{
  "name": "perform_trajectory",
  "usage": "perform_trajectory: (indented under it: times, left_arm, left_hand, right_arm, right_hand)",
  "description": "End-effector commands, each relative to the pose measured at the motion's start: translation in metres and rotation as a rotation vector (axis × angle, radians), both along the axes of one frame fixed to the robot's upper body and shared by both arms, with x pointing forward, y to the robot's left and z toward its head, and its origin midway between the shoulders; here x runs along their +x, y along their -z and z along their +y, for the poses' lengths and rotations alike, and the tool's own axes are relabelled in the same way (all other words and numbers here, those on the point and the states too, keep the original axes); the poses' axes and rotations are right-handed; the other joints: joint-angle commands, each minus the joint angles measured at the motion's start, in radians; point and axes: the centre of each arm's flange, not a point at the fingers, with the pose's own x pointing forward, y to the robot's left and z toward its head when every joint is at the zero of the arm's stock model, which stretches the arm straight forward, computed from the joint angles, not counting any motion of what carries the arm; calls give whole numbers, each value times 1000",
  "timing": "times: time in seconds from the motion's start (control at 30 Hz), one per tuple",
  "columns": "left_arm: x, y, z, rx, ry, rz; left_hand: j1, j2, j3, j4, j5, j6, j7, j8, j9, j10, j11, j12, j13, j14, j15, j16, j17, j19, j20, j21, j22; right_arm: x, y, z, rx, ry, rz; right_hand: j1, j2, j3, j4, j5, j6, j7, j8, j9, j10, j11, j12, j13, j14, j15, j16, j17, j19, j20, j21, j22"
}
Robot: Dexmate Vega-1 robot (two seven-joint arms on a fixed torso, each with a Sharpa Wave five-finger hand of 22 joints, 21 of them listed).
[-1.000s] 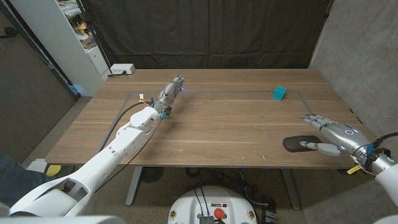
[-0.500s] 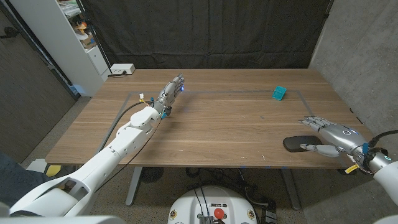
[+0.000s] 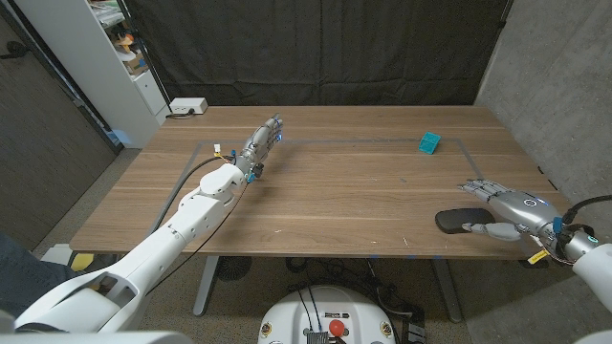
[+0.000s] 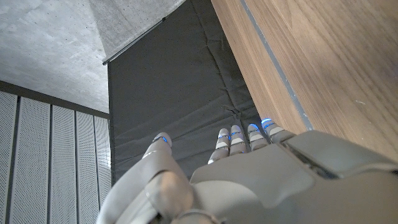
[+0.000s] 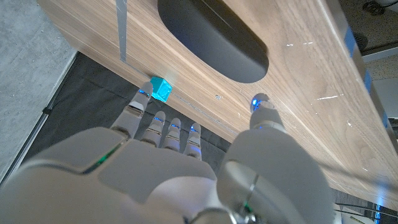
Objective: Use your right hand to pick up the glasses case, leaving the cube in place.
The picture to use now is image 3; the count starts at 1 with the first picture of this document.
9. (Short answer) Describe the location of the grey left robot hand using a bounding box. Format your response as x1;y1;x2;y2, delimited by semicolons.
233;113;285;184

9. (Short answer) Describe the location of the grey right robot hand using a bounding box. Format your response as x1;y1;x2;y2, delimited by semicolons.
457;179;568;250

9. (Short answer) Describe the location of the black glasses case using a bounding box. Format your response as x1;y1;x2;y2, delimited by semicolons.
434;207;497;235

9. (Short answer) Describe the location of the teal cube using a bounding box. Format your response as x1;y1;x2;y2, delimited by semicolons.
418;131;443;156

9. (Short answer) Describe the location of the white power strip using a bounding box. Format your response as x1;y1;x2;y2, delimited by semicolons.
169;97;209;116

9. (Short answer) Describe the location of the grey table leg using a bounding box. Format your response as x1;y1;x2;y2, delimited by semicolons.
192;256;220;317
432;259;463;324

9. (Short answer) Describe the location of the black backdrop curtain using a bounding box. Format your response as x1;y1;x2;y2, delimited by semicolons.
121;0;515;107

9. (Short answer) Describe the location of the black round floor fan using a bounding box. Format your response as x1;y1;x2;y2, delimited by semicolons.
215;256;252;282

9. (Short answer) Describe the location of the cardboard box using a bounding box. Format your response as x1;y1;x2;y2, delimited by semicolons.
121;50;150;75

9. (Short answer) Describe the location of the white robot torso base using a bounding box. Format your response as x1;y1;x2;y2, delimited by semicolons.
257;285;396;344

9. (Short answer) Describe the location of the white shelf cabinet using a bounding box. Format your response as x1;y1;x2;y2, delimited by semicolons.
13;0;171;149

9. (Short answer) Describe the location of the yellow object on floor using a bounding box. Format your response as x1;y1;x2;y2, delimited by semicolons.
70;252;96;272

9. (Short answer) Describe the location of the person leg in jeans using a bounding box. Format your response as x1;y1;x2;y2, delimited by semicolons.
0;231;85;319

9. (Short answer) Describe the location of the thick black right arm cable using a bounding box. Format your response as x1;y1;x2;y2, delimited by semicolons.
565;194;612;226

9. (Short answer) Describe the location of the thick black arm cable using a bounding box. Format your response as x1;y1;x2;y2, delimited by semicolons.
150;155;236;235
565;194;612;226

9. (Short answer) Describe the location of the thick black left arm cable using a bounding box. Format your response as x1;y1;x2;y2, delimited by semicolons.
150;155;236;235

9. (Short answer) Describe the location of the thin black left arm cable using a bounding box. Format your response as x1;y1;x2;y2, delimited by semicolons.
145;181;251;295

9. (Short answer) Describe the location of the black door handle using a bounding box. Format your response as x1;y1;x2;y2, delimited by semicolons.
0;40;31;61

